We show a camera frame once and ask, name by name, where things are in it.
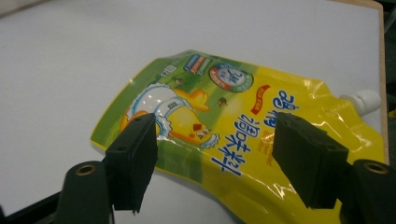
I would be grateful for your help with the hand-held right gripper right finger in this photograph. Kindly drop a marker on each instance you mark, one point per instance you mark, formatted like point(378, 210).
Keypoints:
point(308, 161)

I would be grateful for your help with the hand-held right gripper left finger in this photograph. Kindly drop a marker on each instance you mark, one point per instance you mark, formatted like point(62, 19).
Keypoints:
point(134, 161)

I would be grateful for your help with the yellow green spout pouch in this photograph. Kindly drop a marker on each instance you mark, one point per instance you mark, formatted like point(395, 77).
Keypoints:
point(236, 102)

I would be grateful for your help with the white table cover sheet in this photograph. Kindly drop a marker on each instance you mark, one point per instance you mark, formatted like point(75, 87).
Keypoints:
point(77, 62)

